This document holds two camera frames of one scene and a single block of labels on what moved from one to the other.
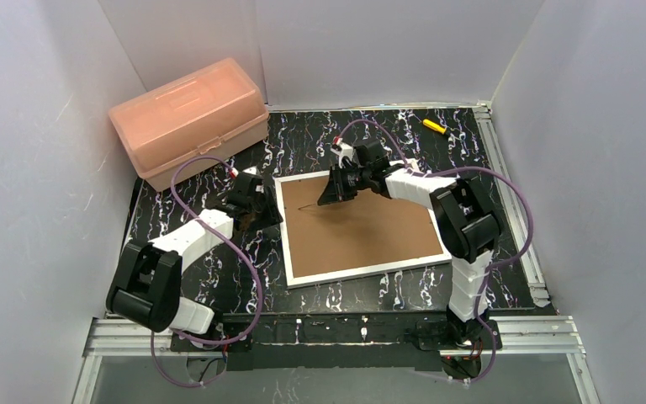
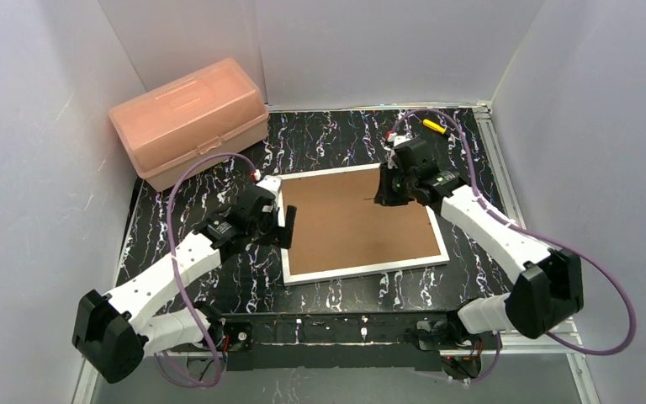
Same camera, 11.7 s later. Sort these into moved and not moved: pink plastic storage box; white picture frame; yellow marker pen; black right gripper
Moved: black right gripper
Not moved: yellow marker pen; pink plastic storage box; white picture frame
